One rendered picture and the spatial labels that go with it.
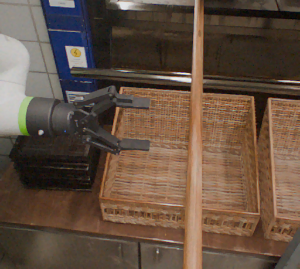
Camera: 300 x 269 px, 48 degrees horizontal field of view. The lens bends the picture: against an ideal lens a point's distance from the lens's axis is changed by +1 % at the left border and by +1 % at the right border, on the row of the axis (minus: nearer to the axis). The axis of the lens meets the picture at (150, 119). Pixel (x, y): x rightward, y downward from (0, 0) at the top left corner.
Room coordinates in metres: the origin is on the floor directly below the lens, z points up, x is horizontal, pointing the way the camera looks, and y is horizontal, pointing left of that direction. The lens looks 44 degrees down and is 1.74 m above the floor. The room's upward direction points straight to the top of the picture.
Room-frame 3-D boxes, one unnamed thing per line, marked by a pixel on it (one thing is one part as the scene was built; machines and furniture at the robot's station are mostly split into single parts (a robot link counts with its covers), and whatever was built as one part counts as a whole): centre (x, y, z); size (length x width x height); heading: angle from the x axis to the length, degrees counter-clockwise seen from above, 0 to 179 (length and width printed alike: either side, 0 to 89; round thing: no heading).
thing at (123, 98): (0.55, 0.06, 1.28); 0.05 x 0.01 x 0.03; 83
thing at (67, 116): (0.56, 0.17, 1.19); 0.09 x 0.07 x 0.08; 83
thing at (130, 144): (0.54, 0.04, 1.12); 0.07 x 0.03 x 0.01; 83
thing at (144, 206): (0.85, -0.12, 0.72); 0.56 x 0.49 x 0.28; 83
